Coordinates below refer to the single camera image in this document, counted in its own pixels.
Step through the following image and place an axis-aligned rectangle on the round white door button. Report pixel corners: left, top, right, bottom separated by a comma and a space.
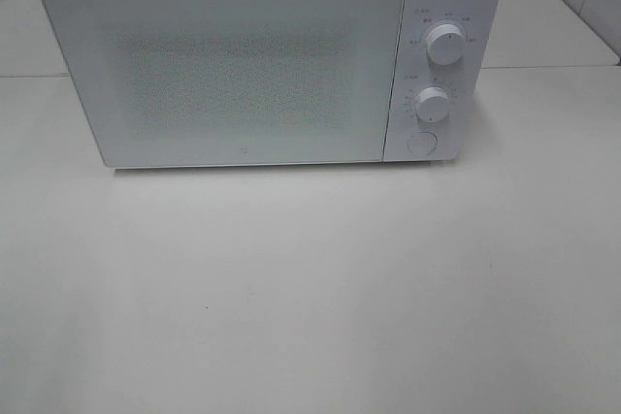
408, 132, 438, 160

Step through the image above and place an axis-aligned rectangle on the white control knob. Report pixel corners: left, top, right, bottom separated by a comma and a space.
414, 87, 451, 123
423, 20, 467, 66

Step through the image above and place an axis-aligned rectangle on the white microwave door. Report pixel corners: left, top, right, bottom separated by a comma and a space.
43, 0, 403, 169

